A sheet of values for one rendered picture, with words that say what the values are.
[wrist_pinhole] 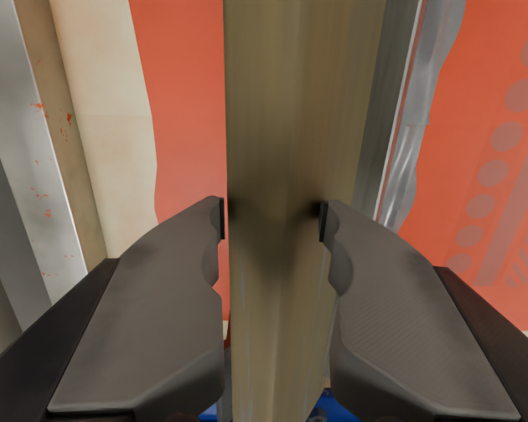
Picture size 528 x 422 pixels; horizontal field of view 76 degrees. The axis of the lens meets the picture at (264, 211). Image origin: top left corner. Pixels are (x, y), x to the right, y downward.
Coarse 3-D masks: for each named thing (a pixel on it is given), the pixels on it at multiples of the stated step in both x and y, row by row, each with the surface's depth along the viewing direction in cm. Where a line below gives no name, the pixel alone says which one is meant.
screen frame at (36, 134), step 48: (0, 0) 18; (48, 0) 21; (0, 48) 19; (48, 48) 21; (0, 96) 20; (48, 96) 21; (0, 144) 22; (48, 144) 22; (48, 192) 23; (48, 240) 25; (96, 240) 28; (48, 288) 27
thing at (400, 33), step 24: (408, 0) 13; (384, 24) 13; (408, 24) 13; (384, 48) 14; (408, 48) 13; (384, 72) 14; (408, 72) 14; (384, 96) 14; (384, 120) 15; (384, 144) 15; (360, 168) 16; (384, 168) 15; (360, 192) 17; (384, 192) 17
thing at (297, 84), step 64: (256, 0) 9; (320, 0) 9; (384, 0) 13; (256, 64) 10; (320, 64) 10; (256, 128) 11; (320, 128) 11; (256, 192) 12; (320, 192) 13; (256, 256) 13; (320, 256) 15; (256, 320) 14; (320, 320) 19; (256, 384) 16; (320, 384) 24
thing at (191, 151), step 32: (160, 128) 25; (192, 128) 25; (224, 128) 25; (448, 128) 25; (480, 128) 25; (160, 160) 26; (192, 160) 26; (224, 160) 26; (448, 160) 26; (160, 192) 27; (192, 192) 27; (224, 192) 27; (416, 192) 27; (448, 192) 27; (416, 224) 29; (448, 224) 29; (224, 256) 30; (224, 288) 32; (480, 288) 32; (512, 288) 32; (224, 320) 34; (512, 320) 34
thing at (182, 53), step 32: (128, 0) 21; (160, 0) 21; (192, 0) 21; (480, 0) 21; (512, 0) 21; (160, 32) 22; (192, 32) 22; (480, 32) 22; (512, 32) 22; (160, 64) 23; (192, 64) 23; (224, 64) 23; (448, 64) 23; (480, 64) 23; (160, 96) 24; (192, 96) 24; (224, 96) 24; (448, 96) 24; (480, 96) 24
